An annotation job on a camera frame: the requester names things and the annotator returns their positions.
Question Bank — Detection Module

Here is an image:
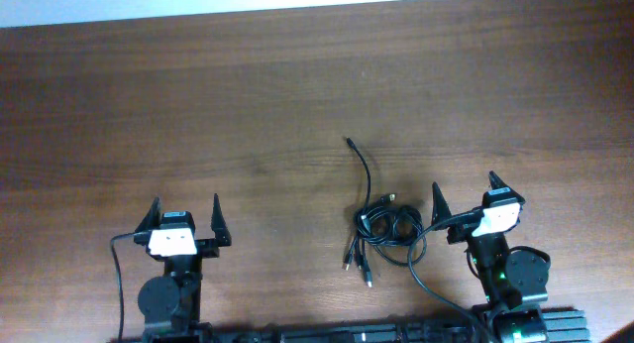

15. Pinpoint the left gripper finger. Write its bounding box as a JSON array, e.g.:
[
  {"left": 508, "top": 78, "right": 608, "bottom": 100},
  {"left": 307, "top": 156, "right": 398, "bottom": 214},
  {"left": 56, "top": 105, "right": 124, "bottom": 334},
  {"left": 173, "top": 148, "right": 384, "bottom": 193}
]
[
  {"left": 135, "top": 197, "right": 161, "bottom": 233},
  {"left": 210, "top": 193, "right": 232, "bottom": 247}
]

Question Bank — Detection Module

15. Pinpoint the black cable bundle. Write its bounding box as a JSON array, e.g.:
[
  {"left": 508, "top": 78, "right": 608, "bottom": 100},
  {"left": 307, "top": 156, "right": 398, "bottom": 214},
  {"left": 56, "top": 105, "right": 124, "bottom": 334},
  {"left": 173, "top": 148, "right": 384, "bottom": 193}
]
[{"left": 341, "top": 137, "right": 428, "bottom": 288}]

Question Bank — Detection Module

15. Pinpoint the right camera cable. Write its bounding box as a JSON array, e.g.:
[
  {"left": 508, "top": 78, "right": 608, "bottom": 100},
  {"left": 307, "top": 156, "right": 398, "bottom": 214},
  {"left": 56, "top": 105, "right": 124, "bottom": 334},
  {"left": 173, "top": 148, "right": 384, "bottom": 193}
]
[{"left": 406, "top": 209, "right": 496, "bottom": 343}]

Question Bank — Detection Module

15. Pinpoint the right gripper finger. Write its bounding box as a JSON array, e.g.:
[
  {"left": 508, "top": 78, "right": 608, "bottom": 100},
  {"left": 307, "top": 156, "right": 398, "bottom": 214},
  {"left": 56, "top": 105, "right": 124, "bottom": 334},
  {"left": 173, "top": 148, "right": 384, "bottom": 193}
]
[
  {"left": 488, "top": 171, "right": 525, "bottom": 204},
  {"left": 431, "top": 181, "right": 452, "bottom": 225}
]

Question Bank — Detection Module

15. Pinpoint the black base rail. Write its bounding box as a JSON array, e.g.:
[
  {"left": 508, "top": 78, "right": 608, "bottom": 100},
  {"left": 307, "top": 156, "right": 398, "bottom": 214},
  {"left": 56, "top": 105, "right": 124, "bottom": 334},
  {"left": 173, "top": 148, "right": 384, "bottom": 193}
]
[{"left": 202, "top": 309, "right": 590, "bottom": 343}]

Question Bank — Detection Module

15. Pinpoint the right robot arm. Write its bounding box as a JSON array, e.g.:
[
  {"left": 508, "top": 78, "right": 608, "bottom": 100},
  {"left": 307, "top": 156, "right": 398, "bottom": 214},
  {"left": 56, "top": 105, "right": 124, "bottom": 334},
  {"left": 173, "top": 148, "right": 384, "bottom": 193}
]
[{"left": 431, "top": 171, "right": 551, "bottom": 342}]

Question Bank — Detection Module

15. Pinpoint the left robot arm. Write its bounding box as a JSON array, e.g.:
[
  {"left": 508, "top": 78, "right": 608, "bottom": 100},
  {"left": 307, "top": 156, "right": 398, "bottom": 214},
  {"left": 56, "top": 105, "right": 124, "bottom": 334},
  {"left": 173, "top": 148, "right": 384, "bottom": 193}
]
[{"left": 133, "top": 196, "right": 232, "bottom": 342}]

